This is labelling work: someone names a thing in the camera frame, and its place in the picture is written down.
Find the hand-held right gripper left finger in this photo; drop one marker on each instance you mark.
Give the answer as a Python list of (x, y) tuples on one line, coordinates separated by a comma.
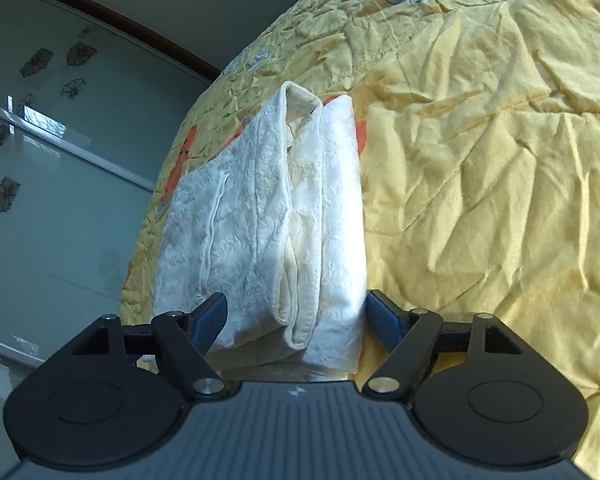
[(212, 320)]

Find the flower-print glass wardrobe door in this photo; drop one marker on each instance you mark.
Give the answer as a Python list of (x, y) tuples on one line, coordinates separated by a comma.
[(55, 185)]

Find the yellow printed quilt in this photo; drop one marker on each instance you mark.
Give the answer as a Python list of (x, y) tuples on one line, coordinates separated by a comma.
[(480, 160)]

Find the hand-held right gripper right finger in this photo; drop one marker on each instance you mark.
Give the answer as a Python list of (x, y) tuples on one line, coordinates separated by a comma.
[(382, 320)]

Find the white embossed pants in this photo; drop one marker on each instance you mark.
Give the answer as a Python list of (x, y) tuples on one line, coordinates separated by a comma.
[(240, 210)]

